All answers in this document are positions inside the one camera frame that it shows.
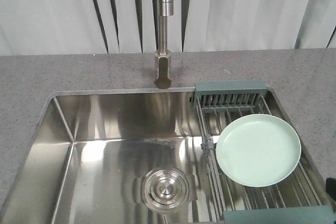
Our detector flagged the round steel sink drain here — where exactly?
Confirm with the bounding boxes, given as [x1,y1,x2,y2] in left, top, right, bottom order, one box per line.
[132,167,198,214]

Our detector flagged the teal roll-up drying rack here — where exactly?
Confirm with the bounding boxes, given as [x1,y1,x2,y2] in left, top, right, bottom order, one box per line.
[190,81,335,223]

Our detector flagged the stainless steel sink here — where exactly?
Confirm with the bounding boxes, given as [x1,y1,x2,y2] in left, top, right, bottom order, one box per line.
[1,89,212,223]

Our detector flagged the stainless steel faucet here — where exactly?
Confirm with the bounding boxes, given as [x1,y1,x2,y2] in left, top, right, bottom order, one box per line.
[154,0,174,89]

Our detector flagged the light green round plate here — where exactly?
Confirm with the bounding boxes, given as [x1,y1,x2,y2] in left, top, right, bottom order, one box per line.
[216,114,302,187]

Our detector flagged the white pleated curtain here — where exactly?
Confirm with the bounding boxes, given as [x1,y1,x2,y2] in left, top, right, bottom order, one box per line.
[1,0,335,56]

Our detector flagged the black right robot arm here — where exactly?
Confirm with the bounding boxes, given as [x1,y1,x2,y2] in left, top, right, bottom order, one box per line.
[325,177,336,201]

